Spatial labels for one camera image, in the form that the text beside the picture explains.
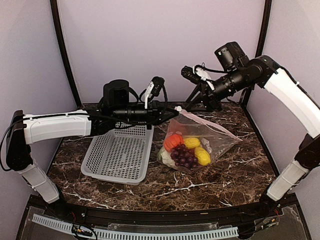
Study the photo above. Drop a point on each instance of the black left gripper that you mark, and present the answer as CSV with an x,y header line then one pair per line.
x,y
154,109

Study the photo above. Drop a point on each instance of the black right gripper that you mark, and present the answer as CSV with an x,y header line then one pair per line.
x,y
206,95

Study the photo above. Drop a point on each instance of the orange toy fruit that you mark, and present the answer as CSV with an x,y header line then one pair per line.
x,y
172,142

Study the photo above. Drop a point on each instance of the clear pink-dotted zip bag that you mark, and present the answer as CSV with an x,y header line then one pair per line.
x,y
214,138

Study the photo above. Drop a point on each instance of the dark red toy grapes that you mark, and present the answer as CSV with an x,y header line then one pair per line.
x,y
184,157

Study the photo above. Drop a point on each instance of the large yellow toy fruit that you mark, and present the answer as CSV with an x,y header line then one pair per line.
x,y
191,142

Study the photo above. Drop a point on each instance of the small yellow toy fruit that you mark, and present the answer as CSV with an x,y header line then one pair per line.
x,y
203,156

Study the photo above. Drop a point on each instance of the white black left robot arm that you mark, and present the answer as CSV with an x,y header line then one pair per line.
x,y
26,130

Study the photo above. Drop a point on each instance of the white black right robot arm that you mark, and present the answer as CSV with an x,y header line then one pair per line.
x,y
263,71

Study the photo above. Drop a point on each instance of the white perforated plastic basket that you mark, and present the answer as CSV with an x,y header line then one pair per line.
x,y
120,156

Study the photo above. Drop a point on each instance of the black vertical frame post right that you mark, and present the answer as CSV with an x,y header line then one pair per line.
x,y
263,28

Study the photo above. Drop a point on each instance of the black vertical frame post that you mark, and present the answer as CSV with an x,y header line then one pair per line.
x,y
63,52
263,28

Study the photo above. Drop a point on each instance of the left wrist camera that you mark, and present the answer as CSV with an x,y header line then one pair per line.
x,y
153,90

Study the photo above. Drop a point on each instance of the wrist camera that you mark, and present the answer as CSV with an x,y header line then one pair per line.
x,y
153,90
198,76

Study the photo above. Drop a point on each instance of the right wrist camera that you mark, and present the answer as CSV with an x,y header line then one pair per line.
x,y
198,76

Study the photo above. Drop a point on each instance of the black vertical frame post left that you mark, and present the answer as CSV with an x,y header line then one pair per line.
x,y
63,52

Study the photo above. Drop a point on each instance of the white slotted cable duct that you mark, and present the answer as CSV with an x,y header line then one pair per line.
x,y
122,232

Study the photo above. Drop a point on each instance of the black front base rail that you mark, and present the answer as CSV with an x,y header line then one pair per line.
x,y
285,222

